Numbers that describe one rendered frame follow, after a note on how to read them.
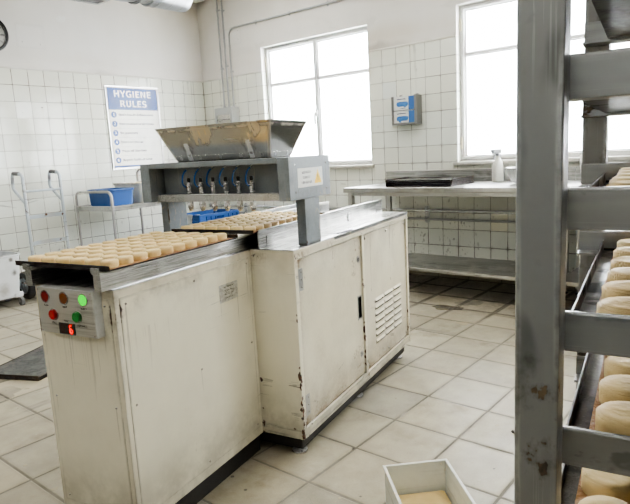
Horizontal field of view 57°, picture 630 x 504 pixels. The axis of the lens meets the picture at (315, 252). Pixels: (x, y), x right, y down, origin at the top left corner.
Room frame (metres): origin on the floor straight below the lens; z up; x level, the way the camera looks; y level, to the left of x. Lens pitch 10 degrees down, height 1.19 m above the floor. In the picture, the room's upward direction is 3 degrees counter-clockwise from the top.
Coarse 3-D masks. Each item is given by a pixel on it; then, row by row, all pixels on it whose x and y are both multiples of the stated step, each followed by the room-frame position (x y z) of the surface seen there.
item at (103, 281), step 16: (240, 240) 2.17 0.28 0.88; (256, 240) 2.26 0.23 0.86; (176, 256) 1.85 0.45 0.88; (192, 256) 1.92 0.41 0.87; (208, 256) 1.99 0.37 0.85; (96, 272) 1.57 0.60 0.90; (112, 272) 1.62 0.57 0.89; (128, 272) 1.67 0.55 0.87; (144, 272) 1.72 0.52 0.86; (160, 272) 1.78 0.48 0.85; (96, 288) 1.58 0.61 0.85; (112, 288) 1.61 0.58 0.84
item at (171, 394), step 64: (128, 320) 1.64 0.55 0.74; (192, 320) 1.88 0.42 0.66; (64, 384) 1.72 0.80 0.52; (128, 384) 1.62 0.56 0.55; (192, 384) 1.85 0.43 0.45; (256, 384) 2.18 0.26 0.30; (64, 448) 1.74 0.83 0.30; (128, 448) 1.60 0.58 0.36; (192, 448) 1.83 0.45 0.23; (256, 448) 2.20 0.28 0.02
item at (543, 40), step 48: (528, 0) 0.39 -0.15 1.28; (528, 48) 0.39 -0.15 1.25; (528, 96) 0.39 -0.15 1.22; (528, 144) 0.39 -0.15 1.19; (528, 192) 0.39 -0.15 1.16; (528, 240) 0.39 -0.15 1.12; (528, 288) 0.39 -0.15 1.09; (528, 336) 0.39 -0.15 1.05; (528, 384) 0.39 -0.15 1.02; (528, 432) 0.39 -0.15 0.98; (528, 480) 0.39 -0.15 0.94
